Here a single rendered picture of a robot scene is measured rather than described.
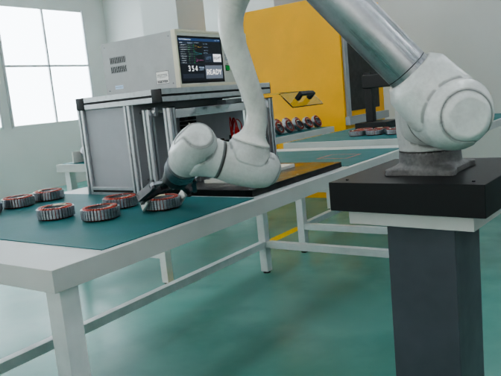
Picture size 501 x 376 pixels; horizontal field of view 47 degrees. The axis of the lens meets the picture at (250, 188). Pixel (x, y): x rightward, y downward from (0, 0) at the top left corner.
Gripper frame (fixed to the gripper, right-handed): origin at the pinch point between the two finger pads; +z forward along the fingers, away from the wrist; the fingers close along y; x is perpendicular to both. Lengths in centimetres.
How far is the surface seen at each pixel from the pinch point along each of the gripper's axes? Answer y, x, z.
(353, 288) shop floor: 126, -28, 105
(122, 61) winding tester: 8, 67, 23
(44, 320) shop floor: -24, 7, 167
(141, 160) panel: 5.2, 25.9, 24.7
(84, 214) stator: -23.7, -0.4, -1.2
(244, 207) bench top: 20.0, -10.8, -11.7
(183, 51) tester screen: 25, 56, 3
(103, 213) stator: -19.1, -2.1, -3.8
